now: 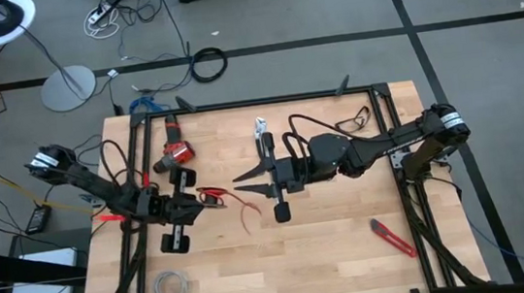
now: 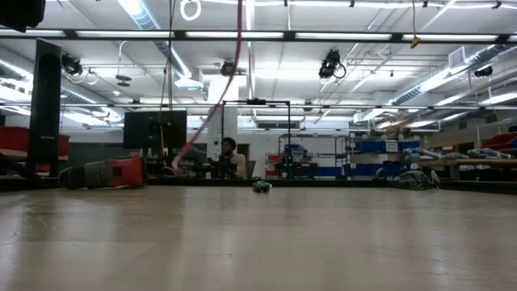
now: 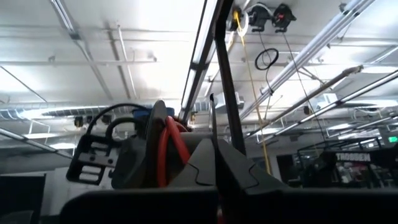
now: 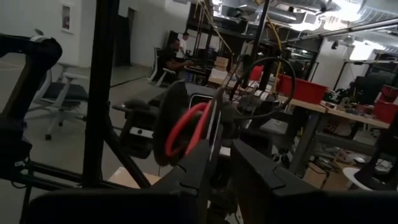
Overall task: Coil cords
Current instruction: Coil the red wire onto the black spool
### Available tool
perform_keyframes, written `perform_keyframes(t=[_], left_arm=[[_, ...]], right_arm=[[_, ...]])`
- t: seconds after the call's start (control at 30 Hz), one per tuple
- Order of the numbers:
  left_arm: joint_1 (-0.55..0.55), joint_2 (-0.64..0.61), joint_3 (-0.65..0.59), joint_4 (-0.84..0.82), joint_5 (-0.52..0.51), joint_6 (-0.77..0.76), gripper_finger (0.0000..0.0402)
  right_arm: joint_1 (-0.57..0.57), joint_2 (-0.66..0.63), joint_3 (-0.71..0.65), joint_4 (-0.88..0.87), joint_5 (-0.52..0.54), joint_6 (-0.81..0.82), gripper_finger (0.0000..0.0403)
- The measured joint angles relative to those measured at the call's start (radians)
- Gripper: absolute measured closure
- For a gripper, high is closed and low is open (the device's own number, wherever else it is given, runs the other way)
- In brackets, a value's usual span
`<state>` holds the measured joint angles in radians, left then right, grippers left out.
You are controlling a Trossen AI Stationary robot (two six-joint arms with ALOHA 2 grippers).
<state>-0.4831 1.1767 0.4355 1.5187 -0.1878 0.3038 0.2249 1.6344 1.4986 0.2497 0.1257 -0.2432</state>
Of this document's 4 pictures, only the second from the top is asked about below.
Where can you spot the clear safety glasses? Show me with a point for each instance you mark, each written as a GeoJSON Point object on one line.
{"type": "Point", "coordinates": [412, 180]}

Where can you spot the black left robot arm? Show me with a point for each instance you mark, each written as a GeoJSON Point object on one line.
{"type": "Point", "coordinates": [20, 14]}

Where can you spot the rack with red blue bins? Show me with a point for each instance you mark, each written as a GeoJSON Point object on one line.
{"type": "Point", "coordinates": [501, 141]}

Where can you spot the silver air duct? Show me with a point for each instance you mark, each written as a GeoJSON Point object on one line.
{"type": "Point", "coordinates": [428, 87]}

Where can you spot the grey blue bundle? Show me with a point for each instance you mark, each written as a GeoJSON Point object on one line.
{"type": "Point", "coordinates": [486, 153]}
{"type": "Point", "coordinates": [424, 153]}

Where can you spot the metal shelving cart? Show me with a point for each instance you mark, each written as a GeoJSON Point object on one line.
{"type": "Point", "coordinates": [299, 155]}

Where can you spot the grey black pliers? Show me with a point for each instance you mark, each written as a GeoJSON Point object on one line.
{"type": "Point", "coordinates": [261, 186]}

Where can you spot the red black power drill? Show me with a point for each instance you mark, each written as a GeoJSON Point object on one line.
{"type": "Point", "coordinates": [125, 171]}

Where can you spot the LED light bar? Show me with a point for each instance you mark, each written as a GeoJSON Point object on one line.
{"type": "Point", "coordinates": [363, 107]}

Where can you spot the black monitor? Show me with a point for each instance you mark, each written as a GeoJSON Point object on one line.
{"type": "Point", "coordinates": [141, 129]}

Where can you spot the black background rig frame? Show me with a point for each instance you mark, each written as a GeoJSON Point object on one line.
{"type": "Point", "coordinates": [256, 101]}

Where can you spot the red storage bins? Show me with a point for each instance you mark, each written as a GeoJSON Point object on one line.
{"type": "Point", "coordinates": [12, 141]}

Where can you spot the person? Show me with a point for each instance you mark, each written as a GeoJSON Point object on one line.
{"type": "Point", "coordinates": [234, 161]}

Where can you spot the wooden top workbench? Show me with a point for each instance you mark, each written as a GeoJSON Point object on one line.
{"type": "Point", "coordinates": [484, 162]}

